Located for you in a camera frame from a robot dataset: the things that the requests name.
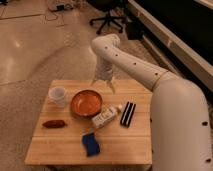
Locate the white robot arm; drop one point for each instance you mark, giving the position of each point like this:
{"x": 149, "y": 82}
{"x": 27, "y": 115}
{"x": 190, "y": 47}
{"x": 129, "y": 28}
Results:
{"x": 179, "y": 118}

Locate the white ceramic cup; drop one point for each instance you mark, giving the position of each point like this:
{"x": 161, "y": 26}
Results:
{"x": 58, "y": 96}

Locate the blue sponge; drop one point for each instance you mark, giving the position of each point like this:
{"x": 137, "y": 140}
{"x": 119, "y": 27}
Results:
{"x": 91, "y": 144}

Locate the power strip with cables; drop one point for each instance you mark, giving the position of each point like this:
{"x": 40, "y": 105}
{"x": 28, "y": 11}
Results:
{"x": 54, "y": 7}

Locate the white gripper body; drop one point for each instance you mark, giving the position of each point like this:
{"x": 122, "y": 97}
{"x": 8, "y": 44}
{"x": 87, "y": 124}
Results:
{"x": 104, "y": 70}

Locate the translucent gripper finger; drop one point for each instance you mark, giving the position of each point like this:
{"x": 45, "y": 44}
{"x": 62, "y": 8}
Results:
{"x": 93, "y": 82}
{"x": 110, "y": 85}

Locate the black and white striped box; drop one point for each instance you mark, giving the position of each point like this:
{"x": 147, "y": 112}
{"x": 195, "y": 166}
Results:
{"x": 127, "y": 114}

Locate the wooden table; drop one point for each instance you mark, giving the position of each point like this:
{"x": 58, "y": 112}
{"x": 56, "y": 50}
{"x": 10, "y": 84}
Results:
{"x": 64, "y": 138}

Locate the orange ceramic bowl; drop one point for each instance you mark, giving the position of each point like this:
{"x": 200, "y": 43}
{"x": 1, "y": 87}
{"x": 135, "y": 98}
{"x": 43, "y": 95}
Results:
{"x": 86, "y": 103}

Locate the black office chair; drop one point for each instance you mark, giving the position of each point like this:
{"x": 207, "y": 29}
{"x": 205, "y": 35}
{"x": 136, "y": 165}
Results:
{"x": 107, "y": 6}

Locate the white squeeze bottle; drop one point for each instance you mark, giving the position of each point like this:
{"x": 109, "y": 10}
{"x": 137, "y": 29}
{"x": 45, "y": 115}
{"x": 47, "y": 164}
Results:
{"x": 106, "y": 116}

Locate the brown sausage toy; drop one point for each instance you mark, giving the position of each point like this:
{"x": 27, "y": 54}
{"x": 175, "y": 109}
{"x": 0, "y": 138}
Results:
{"x": 54, "y": 124}

